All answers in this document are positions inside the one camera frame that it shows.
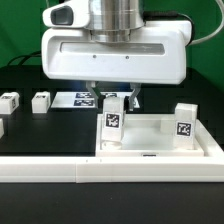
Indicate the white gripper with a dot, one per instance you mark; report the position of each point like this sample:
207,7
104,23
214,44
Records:
113,41

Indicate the white square tabletop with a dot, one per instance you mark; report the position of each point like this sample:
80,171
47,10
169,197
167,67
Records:
145,135

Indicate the white marker plate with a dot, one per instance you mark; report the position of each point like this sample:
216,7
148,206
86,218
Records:
83,99

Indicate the white block left edge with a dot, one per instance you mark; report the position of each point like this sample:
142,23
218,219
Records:
1,128

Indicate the white L-shaped fence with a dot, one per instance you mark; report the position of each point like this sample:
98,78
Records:
209,168

